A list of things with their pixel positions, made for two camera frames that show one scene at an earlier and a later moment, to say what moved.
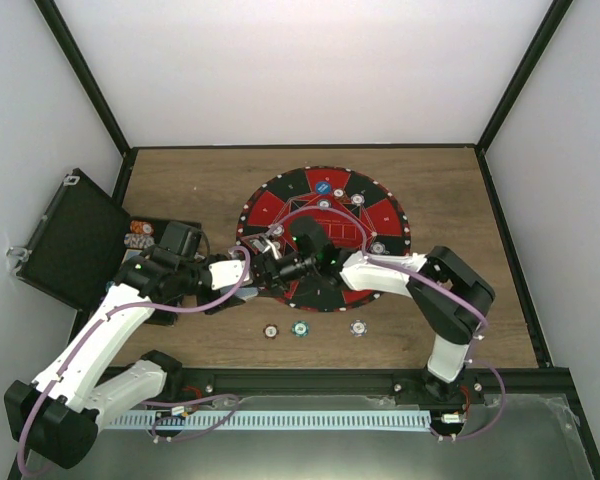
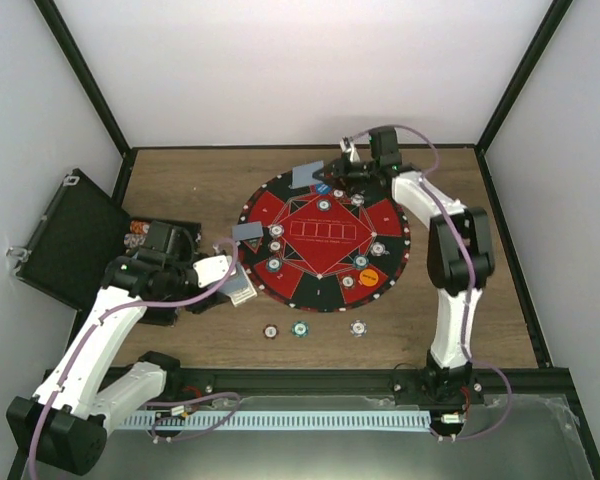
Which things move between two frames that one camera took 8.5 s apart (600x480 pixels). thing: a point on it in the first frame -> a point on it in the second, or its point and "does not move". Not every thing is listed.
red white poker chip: [270, 331] does not move
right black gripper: [267, 277] -> [341, 175]
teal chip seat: [324, 204] does not move
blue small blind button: [323, 188] does not move
